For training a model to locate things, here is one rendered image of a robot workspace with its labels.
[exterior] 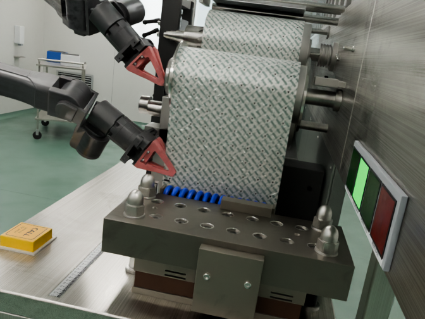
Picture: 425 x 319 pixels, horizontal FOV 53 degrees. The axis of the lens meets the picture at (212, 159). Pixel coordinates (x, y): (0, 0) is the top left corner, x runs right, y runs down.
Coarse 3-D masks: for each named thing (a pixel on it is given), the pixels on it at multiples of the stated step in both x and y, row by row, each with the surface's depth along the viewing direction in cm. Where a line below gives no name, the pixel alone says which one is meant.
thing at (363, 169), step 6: (360, 162) 52; (360, 168) 52; (366, 168) 49; (360, 174) 51; (366, 174) 48; (360, 180) 51; (360, 186) 50; (354, 192) 53; (360, 192) 50; (354, 198) 53; (360, 198) 49
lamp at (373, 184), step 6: (372, 174) 46; (372, 180) 45; (372, 186) 45; (378, 186) 42; (366, 192) 47; (372, 192) 44; (366, 198) 46; (372, 198) 44; (366, 204) 46; (372, 204) 44; (366, 210) 46; (372, 210) 43; (366, 216) 45; (366, 222) 45
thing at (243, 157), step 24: (192, 120) 83; (216, 120) 82; (240, 120) 82; (168, 144) 85; (192, 144) 84; (216, 144) 83; (240, 144) 83; (264, 144) 82; (192, 168) 85; (216, 168) 85; (240, 168) 84; (264, 168) 83; (216, 192) 86; (240, 192) 85; (264, 192) 84
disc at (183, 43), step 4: (180, 44) 83; (184, 44) 86; (176, 48) 82; (180, 48) 84; (176, 52) 82; (176, 56) 82; (172, 64) 81; (172, 68) 81; (172, 72) 81; (172, 76) 81; (172, 80) 81; (172, 84) 82; (168, 92) 82
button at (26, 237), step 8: (24, 224) 86; (8, 232) 82; (16, 232) 83; (24, 232) 83; (32, 232) 84; (40, 232) 84; (48, 232) 85; (0, 240) 81; (8, 240) 81; (16, 240) 80; (24, 240) 80; (32, 240) 81; (40, 240) 83; (48, 240) 86; (16, 248) 81; (24, 248) 81; (32, 248) 80
